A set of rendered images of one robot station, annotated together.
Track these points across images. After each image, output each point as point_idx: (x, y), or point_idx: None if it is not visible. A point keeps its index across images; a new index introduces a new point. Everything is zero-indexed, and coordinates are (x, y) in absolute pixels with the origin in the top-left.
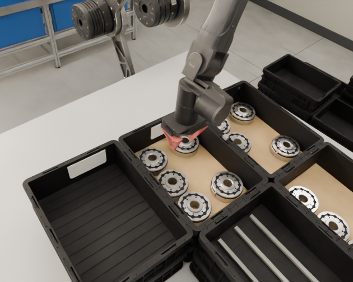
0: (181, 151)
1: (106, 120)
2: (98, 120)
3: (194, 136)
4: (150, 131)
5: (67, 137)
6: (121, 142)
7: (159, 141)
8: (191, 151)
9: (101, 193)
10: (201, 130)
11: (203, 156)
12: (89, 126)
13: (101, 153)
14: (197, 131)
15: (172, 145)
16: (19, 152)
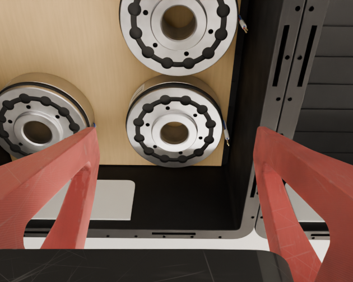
0: (72, 103)
1: (156, 240)
2: (169, 246)
3: (75, 156)
4: (134, 207)
5: (242, 239)
6: (250, 222)
7: (105, 163)
8: (40, 86)
9: (350, 111)
10: None
11: (3, 51)
12: (192, 241)
13: (310, 216)
14: (40, 199)
15: (268, 170)
16: (325, 248)
